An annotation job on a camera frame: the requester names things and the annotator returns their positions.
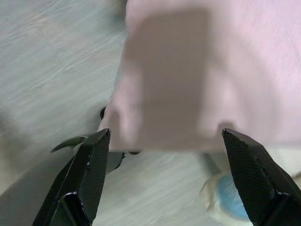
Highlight blue and white slipper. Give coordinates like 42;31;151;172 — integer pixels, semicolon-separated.
202;173;250;221

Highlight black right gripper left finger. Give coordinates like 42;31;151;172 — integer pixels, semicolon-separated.
32;128;111;226

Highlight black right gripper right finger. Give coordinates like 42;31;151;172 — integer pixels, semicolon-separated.
222;128;301;226

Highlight large white pillow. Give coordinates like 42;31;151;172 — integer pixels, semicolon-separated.
109;0;301;153

